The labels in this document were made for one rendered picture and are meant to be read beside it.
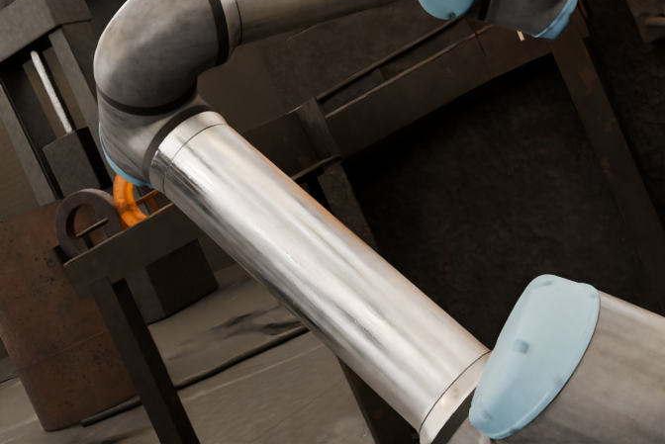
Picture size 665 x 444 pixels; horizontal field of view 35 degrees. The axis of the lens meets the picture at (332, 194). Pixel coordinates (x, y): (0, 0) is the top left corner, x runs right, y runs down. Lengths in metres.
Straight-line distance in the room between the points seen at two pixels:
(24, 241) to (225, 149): 3.29
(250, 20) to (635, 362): 0.57
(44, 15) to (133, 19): 6.23
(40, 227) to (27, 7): 3.27
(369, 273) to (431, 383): 0.13
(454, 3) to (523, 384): 0.74
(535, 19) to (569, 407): 0.74
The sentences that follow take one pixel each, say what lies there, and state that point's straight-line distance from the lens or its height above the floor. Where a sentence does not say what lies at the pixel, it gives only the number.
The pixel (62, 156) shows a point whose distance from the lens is 7.57.
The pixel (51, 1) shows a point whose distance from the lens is 7.39.
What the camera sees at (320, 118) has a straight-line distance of 1.87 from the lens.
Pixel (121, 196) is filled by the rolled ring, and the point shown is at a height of 0.71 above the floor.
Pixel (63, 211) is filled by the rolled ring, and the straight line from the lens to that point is 2.48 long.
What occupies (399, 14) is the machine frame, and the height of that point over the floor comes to 0.81.
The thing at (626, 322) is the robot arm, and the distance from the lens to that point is 0.87.
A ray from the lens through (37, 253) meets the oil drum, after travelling 4.42.
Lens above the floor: 0.63
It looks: 3 degrees down
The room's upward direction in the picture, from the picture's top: 24 degrees counter-clockwise
